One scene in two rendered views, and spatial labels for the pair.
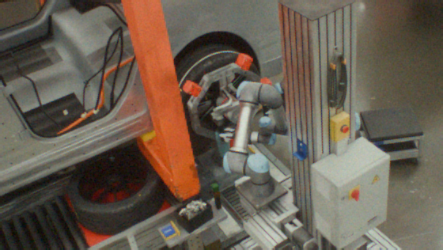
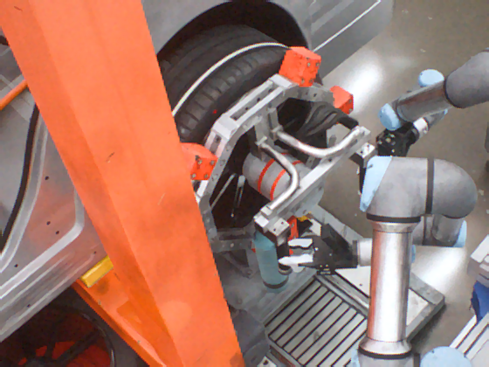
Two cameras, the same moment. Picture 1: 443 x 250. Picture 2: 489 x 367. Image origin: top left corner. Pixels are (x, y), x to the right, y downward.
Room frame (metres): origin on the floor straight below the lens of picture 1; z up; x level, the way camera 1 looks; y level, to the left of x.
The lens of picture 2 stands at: (1.96, 0.29, 2.55)
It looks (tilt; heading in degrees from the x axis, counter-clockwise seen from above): 51 degrees down; 349
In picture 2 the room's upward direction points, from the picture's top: 11 degrees counter-clockwise
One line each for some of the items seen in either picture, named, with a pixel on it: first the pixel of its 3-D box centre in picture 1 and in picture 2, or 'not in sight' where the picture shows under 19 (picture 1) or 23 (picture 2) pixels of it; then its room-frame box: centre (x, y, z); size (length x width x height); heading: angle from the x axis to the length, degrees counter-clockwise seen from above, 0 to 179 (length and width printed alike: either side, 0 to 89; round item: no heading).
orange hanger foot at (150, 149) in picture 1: (158, 144); (126, 292); (3.21, 0.45, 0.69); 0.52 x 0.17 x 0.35; 24
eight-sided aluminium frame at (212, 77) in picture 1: (225, 103); (265, 166); (3.34, -0.06, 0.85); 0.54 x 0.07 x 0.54; 114
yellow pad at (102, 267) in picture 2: (148, 130); (90, 256); (3.36, 0.52, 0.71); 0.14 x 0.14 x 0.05; 24
